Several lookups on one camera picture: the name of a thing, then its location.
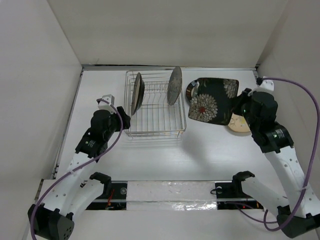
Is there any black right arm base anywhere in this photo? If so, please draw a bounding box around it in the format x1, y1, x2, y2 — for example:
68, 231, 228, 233
210, 171, 263, 210

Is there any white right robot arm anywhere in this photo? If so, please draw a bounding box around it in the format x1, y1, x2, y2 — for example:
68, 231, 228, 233
231, 88, 320, 239

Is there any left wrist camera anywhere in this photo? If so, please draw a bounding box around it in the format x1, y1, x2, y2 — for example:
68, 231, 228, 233
96, 94, 115, 112

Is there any cream bird pattern plate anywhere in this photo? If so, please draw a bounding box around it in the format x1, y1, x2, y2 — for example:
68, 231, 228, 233
227, 113, 251, 133

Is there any silver rimmed round plate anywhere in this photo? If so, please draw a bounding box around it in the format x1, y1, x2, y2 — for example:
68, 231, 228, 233
131, 72, 145, 116

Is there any black square floral plate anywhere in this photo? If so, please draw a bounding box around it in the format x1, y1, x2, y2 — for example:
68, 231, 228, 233
188, 77, 239, 126

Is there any black rimmed beige plate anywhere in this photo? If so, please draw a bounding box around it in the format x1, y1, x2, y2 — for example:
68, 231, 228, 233
185, 79, 199, 103

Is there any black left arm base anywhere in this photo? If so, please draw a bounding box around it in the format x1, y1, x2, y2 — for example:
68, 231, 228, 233
86, 172, 128, 211

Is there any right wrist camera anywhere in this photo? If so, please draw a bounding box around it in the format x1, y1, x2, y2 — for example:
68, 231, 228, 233
256, 77, 275, 95

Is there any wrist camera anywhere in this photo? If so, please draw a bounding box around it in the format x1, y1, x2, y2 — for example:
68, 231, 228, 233
256, 77, 275, 95
96, 94, 115, 112

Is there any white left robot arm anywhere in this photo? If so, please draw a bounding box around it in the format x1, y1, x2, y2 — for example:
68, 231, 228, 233
27, 104, 131, 240

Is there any foil covered rail bar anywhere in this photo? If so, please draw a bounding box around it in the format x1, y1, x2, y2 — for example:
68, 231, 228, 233
96, 180, 262, 212

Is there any grey snowflake deer plate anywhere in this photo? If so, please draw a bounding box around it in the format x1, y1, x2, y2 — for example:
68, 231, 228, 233
167, 66, 183, 106

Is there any wire dish rack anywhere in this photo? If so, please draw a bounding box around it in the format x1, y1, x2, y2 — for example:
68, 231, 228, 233
124, 68, 187, 139

